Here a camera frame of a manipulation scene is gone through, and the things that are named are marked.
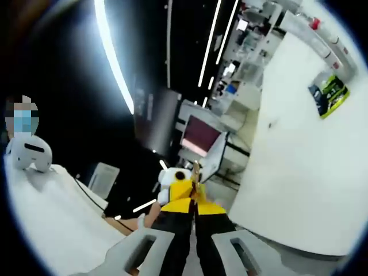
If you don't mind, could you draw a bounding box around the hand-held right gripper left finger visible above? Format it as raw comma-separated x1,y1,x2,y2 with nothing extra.
94,197,193,276

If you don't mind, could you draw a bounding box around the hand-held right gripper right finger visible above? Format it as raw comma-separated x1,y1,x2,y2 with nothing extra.
194,201,285,276

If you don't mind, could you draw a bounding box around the gold skincare sachet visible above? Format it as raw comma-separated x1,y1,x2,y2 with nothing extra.
192,159,202,204

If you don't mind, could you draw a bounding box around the green black skincare sachet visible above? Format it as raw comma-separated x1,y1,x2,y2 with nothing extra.
308,74,351,120

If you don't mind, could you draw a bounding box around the white skincare tube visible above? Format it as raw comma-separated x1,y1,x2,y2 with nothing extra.
283,11,343,71

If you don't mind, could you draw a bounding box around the red-capped skincare bottle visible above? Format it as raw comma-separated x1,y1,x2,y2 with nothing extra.
309,17,350,58

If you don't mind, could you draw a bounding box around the person's left hand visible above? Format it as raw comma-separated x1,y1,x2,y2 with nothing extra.
144,203,162,228

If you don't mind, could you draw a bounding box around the white office desk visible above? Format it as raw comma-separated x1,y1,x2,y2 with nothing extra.
201,131,229,185

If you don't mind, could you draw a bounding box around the computer monitor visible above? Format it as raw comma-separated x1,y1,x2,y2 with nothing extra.
180,114,224,158

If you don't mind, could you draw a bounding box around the black hanging sign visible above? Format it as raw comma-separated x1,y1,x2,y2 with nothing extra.
132,87,182,155

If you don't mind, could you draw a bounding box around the ceiling air conditioner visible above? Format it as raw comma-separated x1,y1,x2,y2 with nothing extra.
88,162,121,200

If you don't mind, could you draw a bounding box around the person's white shirt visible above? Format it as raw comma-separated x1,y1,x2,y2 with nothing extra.
4,163,127,276

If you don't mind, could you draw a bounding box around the white worn device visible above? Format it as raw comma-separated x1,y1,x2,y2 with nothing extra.
5,135,53,174

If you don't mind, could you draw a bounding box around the black cable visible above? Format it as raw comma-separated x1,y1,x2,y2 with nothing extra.
74,177,136,232

